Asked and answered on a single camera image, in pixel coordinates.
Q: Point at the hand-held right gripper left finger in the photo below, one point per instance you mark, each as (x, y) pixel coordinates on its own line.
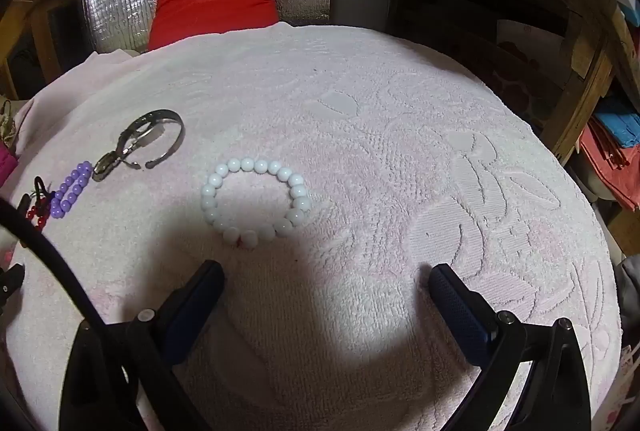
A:
(192, 306)

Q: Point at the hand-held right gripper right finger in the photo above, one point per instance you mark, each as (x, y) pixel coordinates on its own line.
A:
(460, 311)

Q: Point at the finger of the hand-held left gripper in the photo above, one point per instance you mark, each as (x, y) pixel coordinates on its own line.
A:
(12, 278)

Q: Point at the magenta cloth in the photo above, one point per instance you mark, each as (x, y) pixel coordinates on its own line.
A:
(6, 166)

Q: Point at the small beige item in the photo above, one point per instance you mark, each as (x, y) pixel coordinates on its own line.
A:
(7, 123)

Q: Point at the gold wristwatch with metal band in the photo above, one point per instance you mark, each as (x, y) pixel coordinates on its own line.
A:
(172, 121)

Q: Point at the pale pink embossed towel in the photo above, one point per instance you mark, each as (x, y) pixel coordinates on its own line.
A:
(375, 136)

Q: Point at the coral red cloth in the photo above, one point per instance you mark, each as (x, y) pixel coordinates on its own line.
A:
(615, 171)

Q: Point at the blue folded cloth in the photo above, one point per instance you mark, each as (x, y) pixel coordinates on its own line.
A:
(617, 128)

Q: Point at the wooden chair frame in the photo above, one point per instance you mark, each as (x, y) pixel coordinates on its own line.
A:
(37, 31)

